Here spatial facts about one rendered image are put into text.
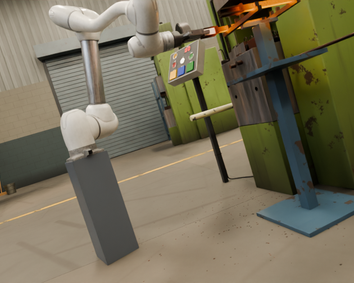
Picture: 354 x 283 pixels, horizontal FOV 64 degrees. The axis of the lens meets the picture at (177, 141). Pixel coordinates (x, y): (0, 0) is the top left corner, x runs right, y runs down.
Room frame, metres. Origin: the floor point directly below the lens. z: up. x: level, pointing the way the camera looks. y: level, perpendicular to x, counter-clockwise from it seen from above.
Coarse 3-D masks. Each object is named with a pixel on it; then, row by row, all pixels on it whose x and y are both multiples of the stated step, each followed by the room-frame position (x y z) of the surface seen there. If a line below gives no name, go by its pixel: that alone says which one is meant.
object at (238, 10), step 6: (270, 0) 1.28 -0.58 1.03; (276, 0) 1.29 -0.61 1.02; (282, 0) 1.30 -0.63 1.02; (288, 0) 1.31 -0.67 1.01; (234, 6) 1.22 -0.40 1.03; (240, 6) 1.22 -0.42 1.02; (246, 6) 1.24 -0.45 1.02; (252, 6) 1.25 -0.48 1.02; (264, 6) 1.27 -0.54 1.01; (270, 6) 1.30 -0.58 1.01; (222, 12) 1.21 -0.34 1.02; (228, 12) 1.21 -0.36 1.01; (234, 12) 1.22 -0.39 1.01; (240, 12) 1.24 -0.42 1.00
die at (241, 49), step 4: (248, 40) 1.84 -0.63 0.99; (240, 44) 1.85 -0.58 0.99; (244, 44) 1.82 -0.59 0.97; (236, 48) 1.91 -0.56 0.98; (240, 48) 1.86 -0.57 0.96; (244, 48) 1.83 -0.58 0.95; (232, 52) 1.96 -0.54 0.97; (236, 52) 1.92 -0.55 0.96; (240, 52) 1.88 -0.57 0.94; (232, 56) 1.97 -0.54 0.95; (236, 56) 1.93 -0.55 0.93
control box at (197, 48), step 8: (200, 40) 2.30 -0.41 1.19; (184, 48) 2.40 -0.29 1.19; (192, 48) 2.31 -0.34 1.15; (200, 48) 2.28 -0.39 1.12; (176, 56) 2.45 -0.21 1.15; (184, 56) 2.37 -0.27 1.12; (200, 56) 2.26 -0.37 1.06; (176, 64) 2.42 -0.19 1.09; (184, 64) 2.33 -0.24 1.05; (200, 64) 2.24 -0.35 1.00; (176, 72) 2.38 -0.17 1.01; (192, 72) 2.23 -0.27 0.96; (200, 72) 2.22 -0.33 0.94; (168, 80) 2.44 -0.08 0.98; (176, 80) 2.38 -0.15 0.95; (184, 80) 2.36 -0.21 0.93
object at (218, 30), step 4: (252, 20) 1.53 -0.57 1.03; (256, 20) 1.53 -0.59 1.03; (232, 24) 1.49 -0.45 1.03; (204, 28) 1.44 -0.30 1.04; (208, 28) 1.45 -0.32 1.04; (216, 28) 1.45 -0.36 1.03; (220, 28) 1.47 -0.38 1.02; (224, 28) 1.47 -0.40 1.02; (240, 28) 1.54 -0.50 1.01; (216, 32) 1.45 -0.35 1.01; (220, 32) 1.49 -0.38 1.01; (204, 36) 1.44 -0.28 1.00; (208, 36) 1.46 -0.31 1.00
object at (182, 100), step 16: (160, 32) 6.71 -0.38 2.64; (208, 48) 6.73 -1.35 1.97; (160, 64) 6.72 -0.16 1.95; (208, 64) 6.72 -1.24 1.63; (160, 80) 7.07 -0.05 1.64; (192, 80) 6.68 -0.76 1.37; (208, 80) 6.71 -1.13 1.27; (224, 80) 6.75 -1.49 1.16; (160, 96) 7.26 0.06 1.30; (176, 96) 6.73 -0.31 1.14; (192, 96) 6.67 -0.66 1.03; (208, 96) 6.70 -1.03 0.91; (224, 96) 6.74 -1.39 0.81; (176, 112) 6.72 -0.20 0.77; (192, 112) 6.76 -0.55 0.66; (224, 112) 6.73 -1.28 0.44; (176, 128) 6.98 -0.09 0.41; (192, 128) 6.75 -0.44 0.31; (224, 128) 6.72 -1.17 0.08; (176, 144) 6.97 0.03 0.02
